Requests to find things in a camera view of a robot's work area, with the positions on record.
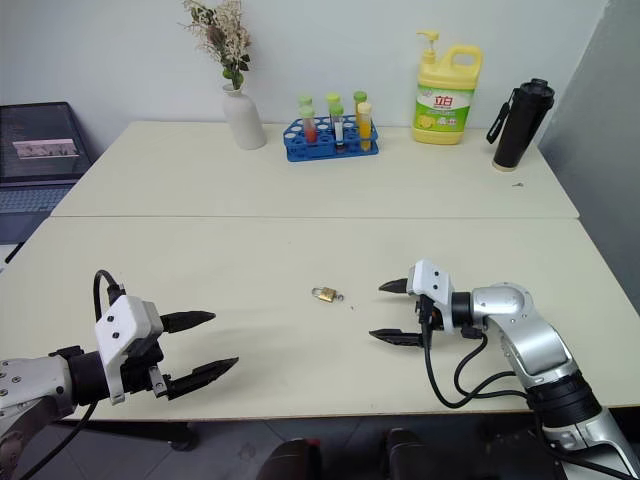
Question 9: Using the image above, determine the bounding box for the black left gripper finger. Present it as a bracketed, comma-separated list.
[159, 310, 218, 335]
[166, 356, 241, 402]

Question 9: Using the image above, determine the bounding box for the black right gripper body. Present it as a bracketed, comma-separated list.
[413, 295, 444, 334]

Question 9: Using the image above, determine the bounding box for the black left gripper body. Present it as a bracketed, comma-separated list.
[119, 330, 174, 400]

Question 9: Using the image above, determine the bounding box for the black table leg base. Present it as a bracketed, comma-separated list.
[52, 418, 202, 450]

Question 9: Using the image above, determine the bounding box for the dark rounded shape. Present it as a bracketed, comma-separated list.
[382, 427, 454, 480]
[257, 437, 322, 480]

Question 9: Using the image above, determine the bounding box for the blue test tube rack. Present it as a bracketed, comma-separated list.
[283, 114, 380, 163]

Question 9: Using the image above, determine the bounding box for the yellow cap orange liquid tube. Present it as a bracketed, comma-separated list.
[356, 101, 374, 152]

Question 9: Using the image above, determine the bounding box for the green cap dark liquid tube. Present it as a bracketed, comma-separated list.
[330, 103, 348, 152]

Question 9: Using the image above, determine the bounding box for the green cap red liquid tube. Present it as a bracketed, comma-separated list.
[299, 105, 319, 144]

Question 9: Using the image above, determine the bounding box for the yellow detergent pump bottle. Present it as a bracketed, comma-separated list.
[411, 29, 485, 147]

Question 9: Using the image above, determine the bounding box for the white ceramic vase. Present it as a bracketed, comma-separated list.
[221, 83, 268, 151]

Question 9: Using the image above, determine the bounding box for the dark laptop computer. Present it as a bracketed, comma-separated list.
[0, 101, 94, 246]

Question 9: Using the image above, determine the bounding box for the dried flower bouquet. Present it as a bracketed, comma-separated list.
[180, 0, 252, 92]

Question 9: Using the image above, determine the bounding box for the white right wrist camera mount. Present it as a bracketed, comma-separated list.
[405, 258, 457, 335]

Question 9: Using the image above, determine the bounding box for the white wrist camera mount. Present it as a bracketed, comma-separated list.
[405, 258, 457, 335]
[94, 294, 164, 406]

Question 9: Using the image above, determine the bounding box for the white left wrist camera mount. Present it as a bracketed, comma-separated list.
[94, 294, 164, 406]

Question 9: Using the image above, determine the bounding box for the black tumbler with strap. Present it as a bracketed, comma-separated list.
[485, 77, 557, 174]

